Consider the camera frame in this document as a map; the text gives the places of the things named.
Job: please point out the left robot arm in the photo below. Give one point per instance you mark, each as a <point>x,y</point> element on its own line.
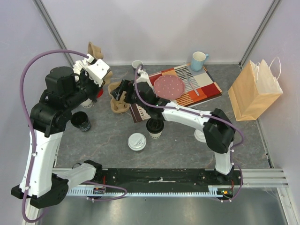
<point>47,188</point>

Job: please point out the light blue mug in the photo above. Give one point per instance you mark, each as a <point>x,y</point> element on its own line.
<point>198,60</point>

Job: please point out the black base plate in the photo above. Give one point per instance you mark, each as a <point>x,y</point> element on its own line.
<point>166,179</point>

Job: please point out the red straw holder cup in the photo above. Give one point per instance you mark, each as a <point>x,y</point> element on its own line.
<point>100,93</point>

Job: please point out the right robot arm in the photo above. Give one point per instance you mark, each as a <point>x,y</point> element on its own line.
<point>215,126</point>

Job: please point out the small grey patterned mug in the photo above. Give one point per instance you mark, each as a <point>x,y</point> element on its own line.
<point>136,63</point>

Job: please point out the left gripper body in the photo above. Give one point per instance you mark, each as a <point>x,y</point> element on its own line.
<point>86,88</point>

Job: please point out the white paper cup stack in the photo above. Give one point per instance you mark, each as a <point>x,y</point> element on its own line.
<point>87,104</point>

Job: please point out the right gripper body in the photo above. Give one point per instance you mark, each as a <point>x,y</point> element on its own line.
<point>125,90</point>

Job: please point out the patchwork placemat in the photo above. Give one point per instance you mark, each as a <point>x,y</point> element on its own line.
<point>202,81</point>

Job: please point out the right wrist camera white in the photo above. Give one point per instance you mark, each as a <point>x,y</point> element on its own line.
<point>142,76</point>

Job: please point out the black lid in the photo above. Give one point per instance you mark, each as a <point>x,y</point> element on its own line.
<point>154,126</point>

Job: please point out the cable duct rail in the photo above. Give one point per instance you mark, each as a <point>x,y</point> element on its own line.
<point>98,191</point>

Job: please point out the white lid stack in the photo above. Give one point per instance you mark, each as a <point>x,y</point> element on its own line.
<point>199,136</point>

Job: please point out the white wrapped straws bundle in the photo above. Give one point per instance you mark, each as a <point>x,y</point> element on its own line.
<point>79,66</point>

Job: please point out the brown paper bag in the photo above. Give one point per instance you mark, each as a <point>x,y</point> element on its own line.
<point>255,89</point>

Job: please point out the pink dotted plate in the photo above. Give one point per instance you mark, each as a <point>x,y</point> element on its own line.
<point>169,87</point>

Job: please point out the cardboard cup carrier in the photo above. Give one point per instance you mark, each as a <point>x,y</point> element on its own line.
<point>117,106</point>

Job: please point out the black plastic cup stack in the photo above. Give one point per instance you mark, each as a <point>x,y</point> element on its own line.
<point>81,121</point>

